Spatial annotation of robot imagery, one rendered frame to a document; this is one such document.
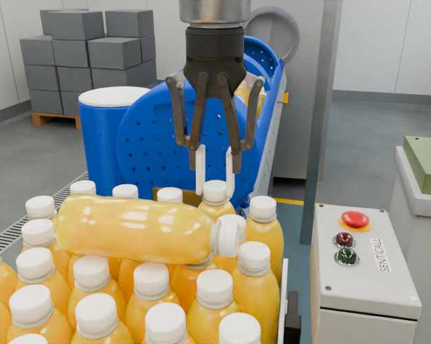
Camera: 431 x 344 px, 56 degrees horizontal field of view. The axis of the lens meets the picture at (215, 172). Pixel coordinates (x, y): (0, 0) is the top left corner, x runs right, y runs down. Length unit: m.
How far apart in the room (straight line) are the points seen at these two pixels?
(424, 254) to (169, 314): 0.71
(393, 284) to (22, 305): 0.38
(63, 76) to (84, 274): 4.22
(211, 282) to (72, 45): 4.15
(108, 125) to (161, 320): 1.11
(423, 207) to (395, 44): 4.97
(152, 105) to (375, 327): 0.52
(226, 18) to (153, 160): 0.38
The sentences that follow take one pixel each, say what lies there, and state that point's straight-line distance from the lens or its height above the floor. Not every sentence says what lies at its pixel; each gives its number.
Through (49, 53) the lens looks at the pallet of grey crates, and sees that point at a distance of 4.69.
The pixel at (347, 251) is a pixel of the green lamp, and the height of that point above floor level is 1.11.
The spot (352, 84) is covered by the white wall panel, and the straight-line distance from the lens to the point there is 5.88.
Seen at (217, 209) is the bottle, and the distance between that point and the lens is 0.61.
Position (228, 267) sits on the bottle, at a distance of 0.56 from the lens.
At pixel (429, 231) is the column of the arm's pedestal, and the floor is 0.92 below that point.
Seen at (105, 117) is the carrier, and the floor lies 0.99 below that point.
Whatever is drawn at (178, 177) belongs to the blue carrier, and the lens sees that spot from 0.80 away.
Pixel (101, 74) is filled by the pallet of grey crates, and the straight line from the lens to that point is 4.40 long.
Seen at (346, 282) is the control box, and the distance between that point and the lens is 0.48.
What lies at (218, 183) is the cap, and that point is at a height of 1.12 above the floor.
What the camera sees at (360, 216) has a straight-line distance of 0.58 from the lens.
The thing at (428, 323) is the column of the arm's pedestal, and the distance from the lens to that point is 1.14.
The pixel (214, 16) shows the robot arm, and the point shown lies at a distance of 0.50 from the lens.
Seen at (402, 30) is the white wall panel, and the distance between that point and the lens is 5.83.
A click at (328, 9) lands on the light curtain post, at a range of 2.13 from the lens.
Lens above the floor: 1.39
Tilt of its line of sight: 24 degrees down
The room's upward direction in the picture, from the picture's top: straight up
